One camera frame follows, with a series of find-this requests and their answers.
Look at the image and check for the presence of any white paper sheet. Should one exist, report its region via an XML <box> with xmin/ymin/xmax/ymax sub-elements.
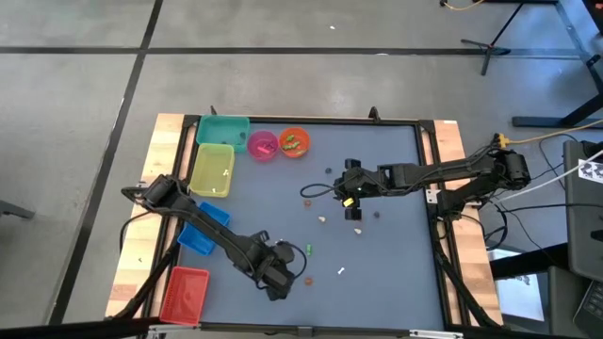
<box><xmin>489</xmin><ymin>249</ymin><xmax>546</xmax><ymax>322</ymax></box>

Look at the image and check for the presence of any yellow-green plastic basket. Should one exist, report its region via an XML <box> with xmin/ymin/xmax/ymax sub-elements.
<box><xmin>188</xmin><ymin>142</ymin><xmax>236</xmax><ymax>199</ymax></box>

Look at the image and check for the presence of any blue plastic basket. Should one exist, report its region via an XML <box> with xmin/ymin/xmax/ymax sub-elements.
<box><xmin>176</xmin><ymin>201</ymin><xmax>232</xmax><ymax>257</ymax></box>

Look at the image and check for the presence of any red plastic basket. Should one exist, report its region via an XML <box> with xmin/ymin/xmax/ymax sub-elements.
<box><xmin>158</xmin><ymin>266</ymin><xmax>211</xmax><ymax>327</ymax></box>

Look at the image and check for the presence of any dark keyboard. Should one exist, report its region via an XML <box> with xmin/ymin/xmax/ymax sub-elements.
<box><xmin>572</xmin><ymin>277</ymin><xmax>603</xmax><ymax>338</ymax></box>

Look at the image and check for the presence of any teal plastic basket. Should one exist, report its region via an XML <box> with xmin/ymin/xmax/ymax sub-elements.
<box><xmin>195</xmin><ymin>114</ymin><xmax>251</xmax><ymax>154</ymax></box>

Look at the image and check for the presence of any yellow extension cord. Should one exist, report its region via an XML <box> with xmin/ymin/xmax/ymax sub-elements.
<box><xmin>507</xmin><ymin>120</ymin><xmax>603</xmax><ymax>145</ymax></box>

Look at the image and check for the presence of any white marker tag paper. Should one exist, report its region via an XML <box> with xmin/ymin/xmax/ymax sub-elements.
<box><xmin>578</xmin><ymin>158</ymin><xmax>603</xmax><ymax>185</ymax></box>

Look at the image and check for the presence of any black metal table frame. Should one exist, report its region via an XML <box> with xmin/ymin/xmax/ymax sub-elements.
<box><xmin>140</xmin><ymin>106</ymin><xmax>505</xmax><ymax>336</ymax></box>

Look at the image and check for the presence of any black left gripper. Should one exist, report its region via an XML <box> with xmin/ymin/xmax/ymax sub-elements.
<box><xmin>249</xmin><ymin>230</ymin><xmax>298</xmax><ymax>302</ymax></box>

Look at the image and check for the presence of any white cable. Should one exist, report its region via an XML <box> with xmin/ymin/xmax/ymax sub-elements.
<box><xmin>498</xmin><ymin>149</ymin><xmax>603</xmax><ymax>202</ymax></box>

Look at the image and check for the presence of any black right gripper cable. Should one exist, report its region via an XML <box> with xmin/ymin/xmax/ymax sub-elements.
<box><xmin>300</xmin><ymin>183</ymin><xmax>340</xmax><ymax>199</ymax></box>

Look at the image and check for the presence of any pink plastic bowl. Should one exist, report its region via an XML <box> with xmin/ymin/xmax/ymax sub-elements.
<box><xmin>246</xmin><ymin>130</ymin><xmax>280</xmax><ymax>163</ymax></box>

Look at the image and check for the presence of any black cable conduit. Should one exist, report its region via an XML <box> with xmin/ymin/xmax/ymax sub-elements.
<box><xmin>110</xmin><ymin>220</ymin><xmax>185</xmax><ymax>321</ymax></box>
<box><xmin>432</xmin><ymin>225</ymin><xmax>503</xmax><ymax>329</ymax></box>

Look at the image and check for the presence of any black desk frame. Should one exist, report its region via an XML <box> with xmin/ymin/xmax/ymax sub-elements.
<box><xmin>512</xmin><ymin>0</ymin><xmax>603</xmax><ymax>129</ymax></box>

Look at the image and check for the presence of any thin yellow cable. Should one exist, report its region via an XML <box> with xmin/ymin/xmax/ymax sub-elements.
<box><xmin>440</xmin><ymin>0</ymin><xmax>486</xmax><ymax>11</ymax></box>

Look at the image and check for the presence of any black tripod stand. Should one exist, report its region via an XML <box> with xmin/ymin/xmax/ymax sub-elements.
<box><xmin>460</xmin><ymin>0</ymin><xmax>525</xmax><ymax>76</ymax></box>

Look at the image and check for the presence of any grey floor object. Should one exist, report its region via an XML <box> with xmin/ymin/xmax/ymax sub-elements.
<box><xmin>0</xmin><ymin>200</ymin><xmax>37</xmax><ymax>221</ymax></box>

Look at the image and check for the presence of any orange plastic bowl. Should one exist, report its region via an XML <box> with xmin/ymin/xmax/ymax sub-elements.
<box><xmin>278</xmin><ymin>126</ymin><xmax>312</xmax><ymax>159</ymax></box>

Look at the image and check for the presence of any dark grey cabinet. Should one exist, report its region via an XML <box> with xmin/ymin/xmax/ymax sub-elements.
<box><xmin>562</xmin><ymin>139</ymin><xmax>603</xmax><ymax>283</ymax></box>

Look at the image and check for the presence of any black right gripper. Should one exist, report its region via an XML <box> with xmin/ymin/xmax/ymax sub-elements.
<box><xmin>333</xmin><ymin>158</ymin><xmax>381</xmax><ymax>221</ymax></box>

